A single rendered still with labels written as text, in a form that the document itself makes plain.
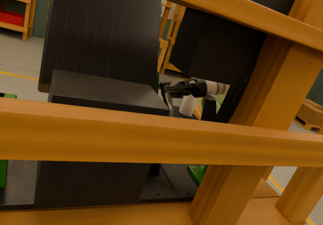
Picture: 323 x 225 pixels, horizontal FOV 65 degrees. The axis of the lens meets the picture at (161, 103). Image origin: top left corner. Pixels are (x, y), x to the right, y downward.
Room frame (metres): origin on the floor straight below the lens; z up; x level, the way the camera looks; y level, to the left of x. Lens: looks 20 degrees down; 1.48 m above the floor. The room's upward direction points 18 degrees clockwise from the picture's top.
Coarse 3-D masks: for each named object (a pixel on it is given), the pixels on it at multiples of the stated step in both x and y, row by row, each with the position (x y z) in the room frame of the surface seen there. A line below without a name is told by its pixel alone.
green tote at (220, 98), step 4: (216, 96) 2.23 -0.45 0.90; (220, 96) 2.23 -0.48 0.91; (224, 96) 2.24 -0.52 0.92; (200, 100) 2.19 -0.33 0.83; (216, 100) 2.23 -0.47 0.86; (220, 100) 2.24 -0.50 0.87; (200, 104) 2.15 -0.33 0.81; (216, 104) 1.82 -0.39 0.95; (216, 108) 1.81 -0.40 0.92; (216, 112) 1.78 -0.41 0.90
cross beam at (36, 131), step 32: (0, 128) 0.32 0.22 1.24; (32, 128) 0.34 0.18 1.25; (64, 128) 0.37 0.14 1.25; (96, 128) 0.39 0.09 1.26; (128, 128) 0.42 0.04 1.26; (160, 128) 0.45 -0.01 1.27; (192, 128) 0.49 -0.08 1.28; (224, 128) 0.55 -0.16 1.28; (256, 128) 0.62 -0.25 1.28; (32, 160) 0.35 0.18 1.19; (64, 160) 0.37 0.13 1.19; (96, 160) 0.40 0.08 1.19; (128, 160) 0.43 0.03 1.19; (160, 160) 0.46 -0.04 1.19; (192, 160) 0.50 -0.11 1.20; (224, 160) 0.54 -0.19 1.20; (256, 160) 0.59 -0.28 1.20; (288, 160) 0.65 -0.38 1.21; (320, 160) 0.71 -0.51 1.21
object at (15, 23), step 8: (24, 0) 4.96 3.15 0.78; (32, 0) 5.42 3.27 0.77; (0, 8) 5.08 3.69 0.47; (32, 8) 5.43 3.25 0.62; (0, 16) 4.90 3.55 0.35; (8, 16) 4.95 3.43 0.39; (16, 16) 5.00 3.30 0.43; (24, 16) 5.39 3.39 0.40; (32, 16) 5.43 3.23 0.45; (0, 24) 4.84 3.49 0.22; (8, 24) 4.92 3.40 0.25; (16, 24) 5.00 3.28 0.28; (24, 24) 5.01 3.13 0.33; (32, 24) 5.44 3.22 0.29; (24, 32) 4.98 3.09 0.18; (24, 40) 5.02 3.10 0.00
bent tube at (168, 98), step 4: (160, 84) 0.86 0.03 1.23; (164, 84) 0.87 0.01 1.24; (168, 84) 0.88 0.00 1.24; (160, 88) 0.89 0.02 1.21; (164, 92) 0.86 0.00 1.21; (168, 92) 0.86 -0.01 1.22; (164, 96) 0.85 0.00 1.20; (168, 96) 0.85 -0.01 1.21; (164, 100) 0.84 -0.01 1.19; (168, 100) 0.84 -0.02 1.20; (168, 104) 0.83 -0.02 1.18; (172, 104) 0.84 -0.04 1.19; (172, 108) 0.83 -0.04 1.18; (172, 112) 0.83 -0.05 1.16; (172, 116) 0.82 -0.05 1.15
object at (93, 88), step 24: (72, 72) 0.68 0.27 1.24; (48, 96) 0.65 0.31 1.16; (72, 96) 0.53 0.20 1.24; (96, 96) 0.57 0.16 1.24; (120, 96) 0.62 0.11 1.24; (144, 96) 0.68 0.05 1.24; (48, 168) 0.51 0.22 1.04; (72, 168) 0.54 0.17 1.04; (96, 168) 0.57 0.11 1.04; (120, 168) 0.60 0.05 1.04; (144, 168) 0.63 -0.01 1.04; (48, 192) 0.52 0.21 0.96; (72, 192) 0.54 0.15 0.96; (96, 192) 0.58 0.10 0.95; (120, 192) 0.61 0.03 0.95
